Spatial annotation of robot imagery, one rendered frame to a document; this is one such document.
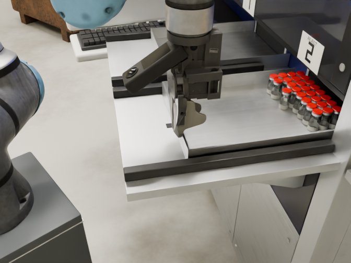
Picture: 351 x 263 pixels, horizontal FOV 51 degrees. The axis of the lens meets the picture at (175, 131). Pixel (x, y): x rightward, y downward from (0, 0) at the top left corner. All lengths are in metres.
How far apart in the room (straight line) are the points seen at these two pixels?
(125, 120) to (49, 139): 1.52
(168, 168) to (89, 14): 0.32
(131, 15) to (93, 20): 1.10
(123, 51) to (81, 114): 1.39
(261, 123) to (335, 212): 0.23
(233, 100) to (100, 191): 1.16
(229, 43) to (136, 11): 0.50
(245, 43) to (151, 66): 0.62
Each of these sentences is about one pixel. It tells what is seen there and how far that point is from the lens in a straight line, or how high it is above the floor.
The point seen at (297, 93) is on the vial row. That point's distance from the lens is 0.83.
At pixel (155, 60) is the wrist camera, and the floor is 1.08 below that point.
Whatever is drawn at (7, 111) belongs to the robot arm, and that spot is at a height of 0.98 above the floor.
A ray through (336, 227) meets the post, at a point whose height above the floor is 0.70.
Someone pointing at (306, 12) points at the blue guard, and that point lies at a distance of 0.82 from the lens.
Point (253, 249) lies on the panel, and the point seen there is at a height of 0.29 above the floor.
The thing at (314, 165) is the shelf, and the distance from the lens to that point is 0.72.
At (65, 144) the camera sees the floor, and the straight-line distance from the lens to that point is 2.22.
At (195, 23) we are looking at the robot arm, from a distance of 0.56.
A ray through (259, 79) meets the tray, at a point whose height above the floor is 0.89.
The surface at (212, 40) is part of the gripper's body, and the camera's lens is 0.60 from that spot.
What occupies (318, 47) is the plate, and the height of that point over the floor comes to 1.04.
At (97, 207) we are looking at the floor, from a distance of 1.81.
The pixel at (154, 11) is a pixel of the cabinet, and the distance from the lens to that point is 1.55.
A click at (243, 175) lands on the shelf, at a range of 0.67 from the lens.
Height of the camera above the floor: 1.33
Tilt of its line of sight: 37 degrees down
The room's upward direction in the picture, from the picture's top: straight up
